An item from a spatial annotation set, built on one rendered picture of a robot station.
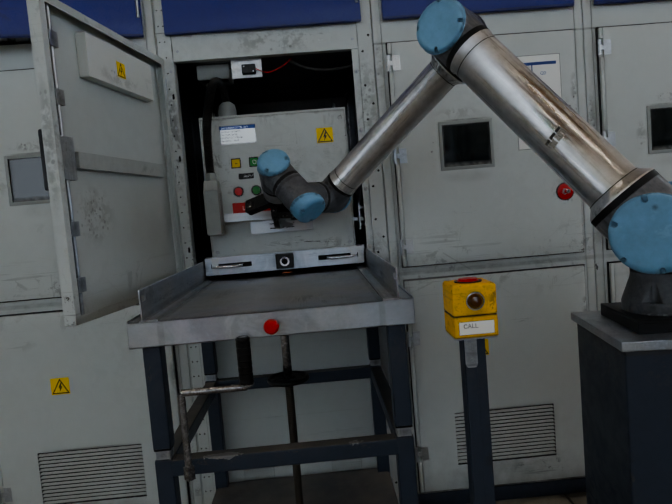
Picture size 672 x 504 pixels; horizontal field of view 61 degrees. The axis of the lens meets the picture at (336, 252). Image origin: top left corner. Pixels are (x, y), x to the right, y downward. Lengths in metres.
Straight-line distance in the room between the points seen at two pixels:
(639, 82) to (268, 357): 1.53
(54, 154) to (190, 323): 0.48
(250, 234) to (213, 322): 0.74
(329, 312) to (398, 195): 0.76
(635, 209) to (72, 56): 1.30
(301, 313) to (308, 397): 0.79
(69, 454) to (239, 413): 0.58
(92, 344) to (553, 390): 1.55
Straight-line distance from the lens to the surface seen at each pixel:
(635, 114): 2.20
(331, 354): 1.97
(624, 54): 2.21
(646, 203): 1.16
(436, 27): 1.34
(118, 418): 2.11
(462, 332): 1.05
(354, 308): 1.25
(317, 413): 2.02
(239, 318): 1.26
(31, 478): 2.28
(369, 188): 1.92
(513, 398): 2.11
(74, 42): 1.63
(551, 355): 2.11
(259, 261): 1.95
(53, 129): 1.43
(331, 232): 1.95
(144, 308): 1.32
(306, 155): 1.96
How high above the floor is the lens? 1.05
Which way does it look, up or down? 4 degrees down
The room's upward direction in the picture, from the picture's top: 5 degrees counter-clockwise
